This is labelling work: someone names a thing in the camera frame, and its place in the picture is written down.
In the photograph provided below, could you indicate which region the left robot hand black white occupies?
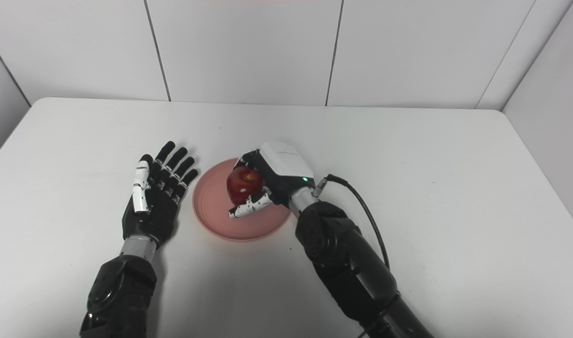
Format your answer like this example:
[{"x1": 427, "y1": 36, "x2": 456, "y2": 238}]
[{"x1": 122, "y1": 141, "x2": 199, "y2": 250}]

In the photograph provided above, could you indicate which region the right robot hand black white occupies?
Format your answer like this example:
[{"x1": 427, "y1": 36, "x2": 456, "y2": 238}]
[{"x1": 228, "y1": 141, "x2": 317, "y2": 220}]

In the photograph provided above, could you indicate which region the red apple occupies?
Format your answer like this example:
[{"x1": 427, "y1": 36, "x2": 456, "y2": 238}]
[{"x1": 226, "y1": 168, "x2": 263, "y2": 206}]

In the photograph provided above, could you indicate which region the pink plastic plate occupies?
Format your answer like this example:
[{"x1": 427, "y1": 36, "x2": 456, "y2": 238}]
[{"x1": 192, "y1": 158, "x2": 292, "y2": 243}]

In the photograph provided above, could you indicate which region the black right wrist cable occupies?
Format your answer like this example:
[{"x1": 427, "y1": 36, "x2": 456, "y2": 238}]
[{"x1": 312, "y1": 174, "x2": 391, "y2": 270}]

